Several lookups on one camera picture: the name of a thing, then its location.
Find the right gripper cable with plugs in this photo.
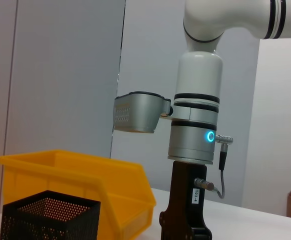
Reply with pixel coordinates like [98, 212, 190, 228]
[194, 133, 234, 200]

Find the black mesh pen holder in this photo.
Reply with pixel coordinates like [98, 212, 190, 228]
[0, 189, 102, 240]

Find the yellow plastic storage bin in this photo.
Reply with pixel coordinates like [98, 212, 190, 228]
[0, 149, 158, 238]

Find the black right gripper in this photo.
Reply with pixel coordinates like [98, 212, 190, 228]
[159, 161, 213, 240]

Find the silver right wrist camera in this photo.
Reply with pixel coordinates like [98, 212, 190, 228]
[113, 91, 174, 135]

